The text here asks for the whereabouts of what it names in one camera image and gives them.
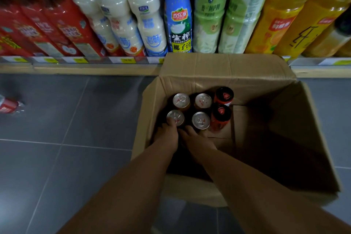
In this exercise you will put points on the person's left hand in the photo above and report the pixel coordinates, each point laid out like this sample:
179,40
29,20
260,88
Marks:
166,137

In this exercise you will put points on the person's right hand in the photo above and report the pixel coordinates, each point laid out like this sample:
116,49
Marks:
197,144

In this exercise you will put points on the person's left fingers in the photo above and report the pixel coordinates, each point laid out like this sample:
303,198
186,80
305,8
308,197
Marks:
171,125

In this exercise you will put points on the person's right fingers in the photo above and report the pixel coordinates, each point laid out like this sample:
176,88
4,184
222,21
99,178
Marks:
189,131

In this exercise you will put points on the silver top drink can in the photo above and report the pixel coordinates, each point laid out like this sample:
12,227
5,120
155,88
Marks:
176,116
201,120
203,100
181,100

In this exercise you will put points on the person's right forearm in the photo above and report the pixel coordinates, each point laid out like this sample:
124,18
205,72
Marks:
257,198

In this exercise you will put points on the person's left forearm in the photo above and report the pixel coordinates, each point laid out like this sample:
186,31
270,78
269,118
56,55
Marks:
129,195

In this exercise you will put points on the red bottle black cap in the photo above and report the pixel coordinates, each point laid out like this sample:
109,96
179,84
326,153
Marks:
221,117
224,95

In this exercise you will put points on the row of yellow price tags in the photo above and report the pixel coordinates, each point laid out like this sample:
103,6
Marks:
126,60

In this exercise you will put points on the brown cardboard box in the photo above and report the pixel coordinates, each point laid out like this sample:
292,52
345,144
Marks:
288,121

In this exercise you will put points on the wooden shelf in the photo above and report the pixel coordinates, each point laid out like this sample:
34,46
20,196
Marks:
82,69

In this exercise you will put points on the white milk drink bottle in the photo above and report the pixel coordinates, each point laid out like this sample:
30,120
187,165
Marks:
115,6
148,14
87,3

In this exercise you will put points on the green label drink bottle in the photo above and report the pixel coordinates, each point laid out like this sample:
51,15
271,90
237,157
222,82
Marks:
209,9
246,9

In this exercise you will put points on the group of red label bottles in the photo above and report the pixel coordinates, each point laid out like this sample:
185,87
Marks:
68,28

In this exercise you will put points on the orange juice bottle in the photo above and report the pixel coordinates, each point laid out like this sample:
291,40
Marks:
282,9
318,14

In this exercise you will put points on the small red label bottle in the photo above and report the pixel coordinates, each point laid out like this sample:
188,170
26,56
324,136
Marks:
8,105

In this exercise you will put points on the yellow drink bottle dark cap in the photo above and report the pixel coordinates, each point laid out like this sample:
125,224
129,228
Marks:
329,41

